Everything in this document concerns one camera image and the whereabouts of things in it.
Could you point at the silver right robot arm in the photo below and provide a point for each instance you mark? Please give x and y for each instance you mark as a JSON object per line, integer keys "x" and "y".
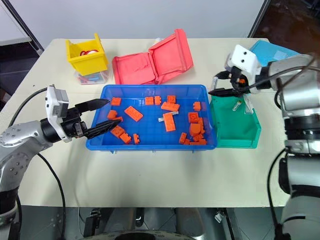
{"x": 300, "y": 100}

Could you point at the small white item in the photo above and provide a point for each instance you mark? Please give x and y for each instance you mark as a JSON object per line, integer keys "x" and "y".
{"x": 158, "y": 40}

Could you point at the blue plastic bin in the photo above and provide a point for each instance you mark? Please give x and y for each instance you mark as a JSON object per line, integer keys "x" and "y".
{"x": 150, "y": 138}

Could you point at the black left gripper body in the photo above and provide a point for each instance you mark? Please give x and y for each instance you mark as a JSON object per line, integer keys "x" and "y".
{"x": 73, "y": 123}

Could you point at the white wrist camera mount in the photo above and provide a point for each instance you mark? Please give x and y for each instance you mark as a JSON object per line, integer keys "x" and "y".
{"x": 243, "y": 58}
{"x": 56, "y": 105}

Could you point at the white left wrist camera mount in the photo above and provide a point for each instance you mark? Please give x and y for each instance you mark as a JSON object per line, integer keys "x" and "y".
{"x": 56, "y": 105}

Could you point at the green plastic bin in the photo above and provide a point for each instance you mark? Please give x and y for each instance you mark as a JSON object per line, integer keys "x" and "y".
{"x": 235, "y": 130}

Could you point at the red white round item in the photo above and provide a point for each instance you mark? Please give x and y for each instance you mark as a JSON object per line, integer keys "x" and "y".
{"x": 88, "y": 52}

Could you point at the light blue lid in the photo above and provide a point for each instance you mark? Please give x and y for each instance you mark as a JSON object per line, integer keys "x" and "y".
{"x": 272, "y": 53}

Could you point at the clear plastic container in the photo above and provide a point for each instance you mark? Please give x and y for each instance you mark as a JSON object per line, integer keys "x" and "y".
{"x": 92, "y": 78}

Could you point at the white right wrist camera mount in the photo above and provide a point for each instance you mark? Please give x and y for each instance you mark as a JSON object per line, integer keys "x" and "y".
{"x": 243, "y": 58}

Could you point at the green white battery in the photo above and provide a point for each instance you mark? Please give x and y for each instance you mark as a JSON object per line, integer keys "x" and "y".
{"x": 236, "y": 105}

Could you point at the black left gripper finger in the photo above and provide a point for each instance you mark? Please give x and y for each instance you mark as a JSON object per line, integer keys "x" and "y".
{"x": 93, "y": 103}
{"x": 102, "y": 127}

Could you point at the white grey battery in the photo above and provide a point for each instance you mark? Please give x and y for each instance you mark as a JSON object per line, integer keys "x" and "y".
{"x": 248, "y": 106}

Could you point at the grey rounded robot body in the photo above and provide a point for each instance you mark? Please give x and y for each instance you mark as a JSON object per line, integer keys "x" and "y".
{"x": 190, "y": 222}

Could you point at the round orange brick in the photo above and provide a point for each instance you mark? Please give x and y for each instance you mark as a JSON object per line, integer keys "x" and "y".
{"x": 195, "y": 128}

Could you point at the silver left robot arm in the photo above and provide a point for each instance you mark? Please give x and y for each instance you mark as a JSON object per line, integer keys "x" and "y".
{"x": 17, "y": 140}

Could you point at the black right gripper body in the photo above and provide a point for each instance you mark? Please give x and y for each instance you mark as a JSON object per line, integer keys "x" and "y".
{"x": 240, "y": 82}

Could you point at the dark grey slanted pole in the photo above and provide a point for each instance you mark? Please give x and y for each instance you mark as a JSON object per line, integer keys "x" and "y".
{"x": 25, "y": 25}
{"x": 258, "y": 17}

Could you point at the black rounded block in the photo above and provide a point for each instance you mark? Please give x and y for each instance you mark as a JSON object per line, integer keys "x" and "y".
{"x": 91, "y": 222}

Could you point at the red folding fabric box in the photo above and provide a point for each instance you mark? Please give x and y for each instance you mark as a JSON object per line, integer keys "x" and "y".
{"x": 150, "y": 65}

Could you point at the silver metal clip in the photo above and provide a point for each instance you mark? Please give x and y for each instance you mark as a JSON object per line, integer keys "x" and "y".
{"x": 220, "y": 216}

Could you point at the long orange brick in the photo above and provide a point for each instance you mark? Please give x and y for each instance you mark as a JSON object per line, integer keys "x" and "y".
{"x": 170, "y": 107}
{"x": 198, "y": 143}
{"x": 170, "y": 122}
{"x": 134, "y": 113}

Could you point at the yellow plastic bin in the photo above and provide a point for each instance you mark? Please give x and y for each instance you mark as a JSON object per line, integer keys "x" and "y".
{"x": 87, "y": 62}

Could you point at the small orange brick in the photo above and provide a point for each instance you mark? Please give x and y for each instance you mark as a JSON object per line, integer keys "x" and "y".
{"x": 187, "y": 142}
{"x": 201, "y": 125}
{"x": 171, "y": 99}
{"x": 193, "y": 117}
{"x": 120, "y": 118}
{"x": 197, "y": 106}
{"x": 136, "y": 139}
{"x": 149, "y": 100}
{"x": 112, "y": 114}
{"x": 198, "y": 137}
{"x": 125, "y": 139}
{"x": 116, "y": 101}
{"x": 183, "y": 138}
{"x": 117, "y": 131}
{"x": 157, "y": 100}

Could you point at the white shelf board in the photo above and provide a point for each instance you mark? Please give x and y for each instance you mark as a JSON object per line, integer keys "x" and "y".
{"x": 12, "y": 40}

